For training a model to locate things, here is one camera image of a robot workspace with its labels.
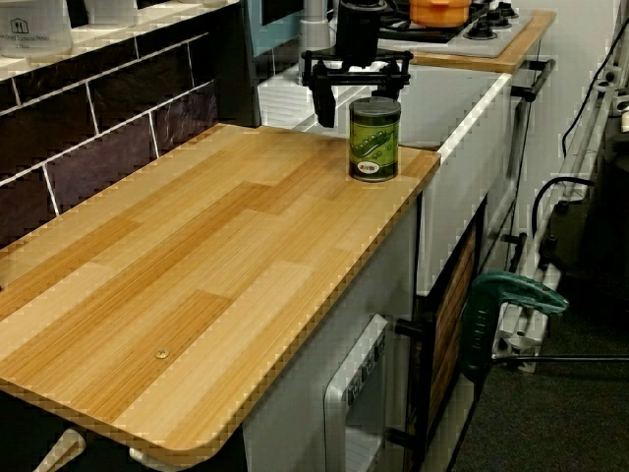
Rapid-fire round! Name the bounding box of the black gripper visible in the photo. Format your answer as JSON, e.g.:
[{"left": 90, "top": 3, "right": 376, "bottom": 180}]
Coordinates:
[{"left": 299, "top": 0, "right": 414, "bottom": 129}]

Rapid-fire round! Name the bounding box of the green pea can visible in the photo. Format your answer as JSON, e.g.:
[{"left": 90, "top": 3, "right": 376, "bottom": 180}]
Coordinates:
[{"left": 348, "top": 96, "right": 402, "bottom": 184}]

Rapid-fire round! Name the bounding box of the white toy kitchen sink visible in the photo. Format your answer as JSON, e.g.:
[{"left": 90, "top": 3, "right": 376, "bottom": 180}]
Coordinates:
[{"left": 257, "top": 63, "right": 522, "bottom": 306}]

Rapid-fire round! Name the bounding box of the grey toy faucet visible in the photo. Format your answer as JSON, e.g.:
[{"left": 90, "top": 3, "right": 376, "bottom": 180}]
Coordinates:
[{"left": 299, "top": 0, "right": 331, "bottom": 51}]

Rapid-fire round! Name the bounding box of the teal plastic box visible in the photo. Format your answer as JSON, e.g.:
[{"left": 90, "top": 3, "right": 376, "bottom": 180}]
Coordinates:
[{"left": 245, "top": 0, "right": 307, "bottom": 58}]

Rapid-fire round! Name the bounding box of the orange toy pot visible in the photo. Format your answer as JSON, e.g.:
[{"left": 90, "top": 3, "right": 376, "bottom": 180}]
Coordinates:
[{"left": 407, "top": 0, "right": 474, "bottom": 29}]

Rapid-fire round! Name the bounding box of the black kitchen side panel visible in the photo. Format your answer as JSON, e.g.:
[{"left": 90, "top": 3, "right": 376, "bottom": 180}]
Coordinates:
[{"left": 205, "top": 0, "right": 262, "bottom": 130}]

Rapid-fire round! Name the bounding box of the grey toy stove top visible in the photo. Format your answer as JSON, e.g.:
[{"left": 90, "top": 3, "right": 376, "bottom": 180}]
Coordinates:
[{"left": 376, "top": 0, "right": 536, "bottom": 58}]

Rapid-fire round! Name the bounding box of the wooden slat cabinet door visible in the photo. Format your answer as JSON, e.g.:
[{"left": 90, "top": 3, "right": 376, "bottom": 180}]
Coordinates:
[{"left": 426, "top": 225, "right": 479, "bottom": 437}]

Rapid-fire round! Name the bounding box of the green clamp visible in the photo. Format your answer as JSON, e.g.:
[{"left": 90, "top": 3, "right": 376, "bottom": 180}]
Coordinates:
[{"left": 460, "top": 272, "right": 571, "bottom": 384}]

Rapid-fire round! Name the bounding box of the white lidded plastic jar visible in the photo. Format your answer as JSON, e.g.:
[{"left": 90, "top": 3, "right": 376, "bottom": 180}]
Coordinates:
[
  {"left": 83, "top": 0, "right": 144, "bottom": 27},
  {"left": 0, "top": 0, "right": 75, "bottom": 58}
]

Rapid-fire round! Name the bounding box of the dark tiled backsplash panel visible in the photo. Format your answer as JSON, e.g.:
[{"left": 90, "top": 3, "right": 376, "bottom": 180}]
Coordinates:
[{"left": 0, "top": 31, "right": 220, "bottom": 250}]

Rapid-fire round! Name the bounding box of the grey toy dishwasher door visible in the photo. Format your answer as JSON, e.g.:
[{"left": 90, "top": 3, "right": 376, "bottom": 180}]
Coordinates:
[{"left": 322, "top": 314, "right": 390, "bottom": 472}]

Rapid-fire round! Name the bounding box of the white hook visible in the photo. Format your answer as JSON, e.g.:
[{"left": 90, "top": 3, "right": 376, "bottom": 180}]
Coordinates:
[
  {"left": 128, "top": 443, "right": 164, "bottom": 467},
  {"left": 32, "top": 427, "right": 87, "bottom": 472}
]

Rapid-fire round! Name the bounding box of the black oven handle bar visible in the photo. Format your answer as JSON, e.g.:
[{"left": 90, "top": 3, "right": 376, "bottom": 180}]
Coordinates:
[{"left": 510, "top": 57, "right": 557, "bottom": 103}]

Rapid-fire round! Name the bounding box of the black cable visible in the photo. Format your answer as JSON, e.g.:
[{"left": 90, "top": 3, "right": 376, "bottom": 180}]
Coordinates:
[
  {"left": 532, "top": 175, "right": 597, "bottom": 235},
  {"left": 561, "top": 43, "right": 623, "bottom": 151}
]

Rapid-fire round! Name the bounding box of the aluminium frame rail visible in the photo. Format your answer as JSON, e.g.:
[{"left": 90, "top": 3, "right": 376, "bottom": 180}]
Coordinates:
[{"left": 490, "top": 29, "right": 629, "bottom": 373}]

